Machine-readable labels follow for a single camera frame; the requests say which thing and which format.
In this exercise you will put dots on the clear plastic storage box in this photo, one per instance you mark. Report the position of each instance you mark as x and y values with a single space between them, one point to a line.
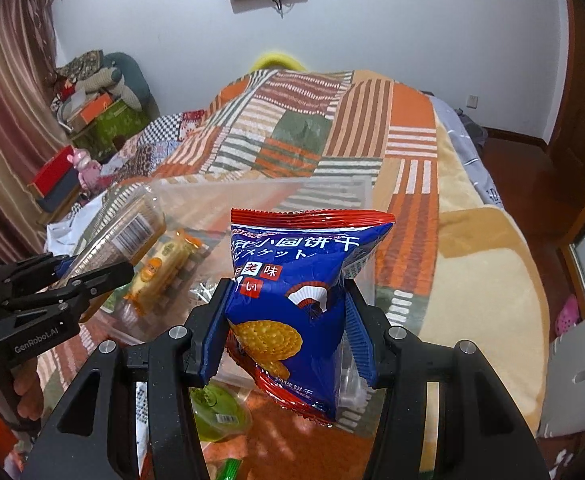
252 200

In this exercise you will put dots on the white wall socket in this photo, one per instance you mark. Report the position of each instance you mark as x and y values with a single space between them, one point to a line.
472 101

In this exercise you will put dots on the yellow round object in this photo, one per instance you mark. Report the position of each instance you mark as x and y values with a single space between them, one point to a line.
275 61

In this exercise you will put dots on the clear barcode snack packet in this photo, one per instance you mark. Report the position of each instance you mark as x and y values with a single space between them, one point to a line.
132 225

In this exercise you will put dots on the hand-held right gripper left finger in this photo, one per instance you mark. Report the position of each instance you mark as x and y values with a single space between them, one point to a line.
206 347

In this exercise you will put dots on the red box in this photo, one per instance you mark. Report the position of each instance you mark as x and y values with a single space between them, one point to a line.
52 172

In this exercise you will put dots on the green jelly cup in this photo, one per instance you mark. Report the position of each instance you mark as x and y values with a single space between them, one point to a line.
218 410

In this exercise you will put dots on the orange cardboard box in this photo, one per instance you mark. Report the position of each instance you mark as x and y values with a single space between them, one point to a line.
92 110

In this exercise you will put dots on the yellow cake snack packet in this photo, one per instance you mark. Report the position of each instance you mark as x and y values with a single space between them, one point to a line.
162 260

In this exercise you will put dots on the orange patchwork blanket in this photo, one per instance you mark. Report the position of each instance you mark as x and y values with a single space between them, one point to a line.
292 125

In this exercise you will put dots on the blue biscuit packet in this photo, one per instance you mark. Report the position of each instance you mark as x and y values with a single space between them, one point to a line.
292 280

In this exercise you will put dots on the beige fleece blanket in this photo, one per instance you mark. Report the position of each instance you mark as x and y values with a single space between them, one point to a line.
477 280

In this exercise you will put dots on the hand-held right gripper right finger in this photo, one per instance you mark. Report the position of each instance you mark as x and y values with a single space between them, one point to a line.
363 347

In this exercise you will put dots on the floral cushion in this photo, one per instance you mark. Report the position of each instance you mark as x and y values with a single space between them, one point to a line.
82 64

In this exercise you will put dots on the green snack packet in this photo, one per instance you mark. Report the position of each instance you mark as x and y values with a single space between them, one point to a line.
230 469

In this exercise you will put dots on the grey bedding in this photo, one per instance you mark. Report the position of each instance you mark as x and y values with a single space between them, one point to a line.
465 155

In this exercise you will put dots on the green cardboard box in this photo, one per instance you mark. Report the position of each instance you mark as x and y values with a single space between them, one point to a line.
115 125

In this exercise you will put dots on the striped brown curtain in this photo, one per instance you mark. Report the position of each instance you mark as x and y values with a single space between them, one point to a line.
7 110

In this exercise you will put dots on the pink doll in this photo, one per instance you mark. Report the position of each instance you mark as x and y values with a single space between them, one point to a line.
88 170

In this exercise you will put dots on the person's left hand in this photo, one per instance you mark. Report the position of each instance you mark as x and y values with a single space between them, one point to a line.
28 392

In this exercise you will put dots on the white board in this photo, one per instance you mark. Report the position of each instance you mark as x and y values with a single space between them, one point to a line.
570 390

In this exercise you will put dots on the checked bedsheet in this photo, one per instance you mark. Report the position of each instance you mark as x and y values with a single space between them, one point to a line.
172 130

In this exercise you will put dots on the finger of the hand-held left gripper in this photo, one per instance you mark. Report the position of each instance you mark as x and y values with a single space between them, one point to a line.
92 282
32 269

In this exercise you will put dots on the pink slipper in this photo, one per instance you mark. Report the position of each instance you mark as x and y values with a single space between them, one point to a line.
567 316

